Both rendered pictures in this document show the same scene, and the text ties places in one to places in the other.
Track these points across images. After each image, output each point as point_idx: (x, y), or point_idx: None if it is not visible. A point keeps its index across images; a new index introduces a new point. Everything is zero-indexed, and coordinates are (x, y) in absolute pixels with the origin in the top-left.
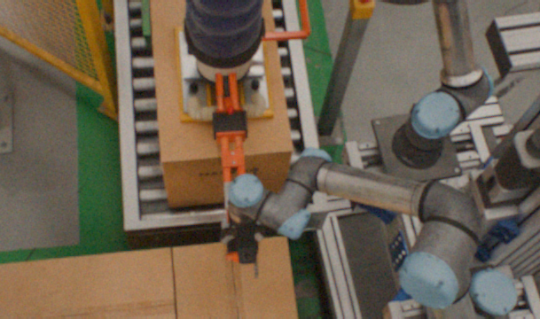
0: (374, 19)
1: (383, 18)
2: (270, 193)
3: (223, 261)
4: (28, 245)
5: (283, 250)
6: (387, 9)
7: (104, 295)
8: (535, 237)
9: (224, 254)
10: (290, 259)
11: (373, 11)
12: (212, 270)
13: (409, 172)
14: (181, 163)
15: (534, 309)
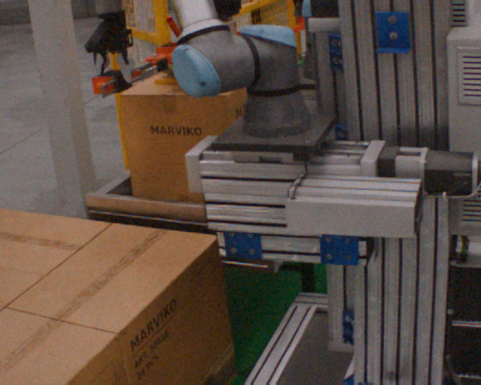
0: (472, 240)
1: None
2: None
3: (145, 236)
4: None
5: (206, 241)
6: None
7: (38, 232)
8: (361, 47)
9: (150, 234)
10: None
11: (475, 236)
12: (130, 239)
13: (306, 80)
14: (134, 100)
15: (366, 154)
